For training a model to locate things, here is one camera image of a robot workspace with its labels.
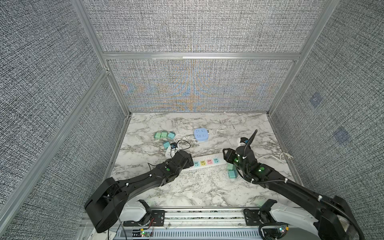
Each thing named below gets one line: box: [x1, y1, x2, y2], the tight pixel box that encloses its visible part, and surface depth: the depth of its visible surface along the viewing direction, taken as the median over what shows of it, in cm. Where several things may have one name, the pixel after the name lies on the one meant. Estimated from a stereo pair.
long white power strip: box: [183, 153, 227, 172], surface depth 92 cm
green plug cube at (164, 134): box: [160, 131, 168, 139], surface depth 106 cm
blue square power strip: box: [194, 128, 209, 141], surface depth 105 cm
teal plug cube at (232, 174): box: [228, 169, 238, 179], surface depth 87 cm
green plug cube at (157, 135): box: [154, 132, 162, 140], surface depth 106 cm
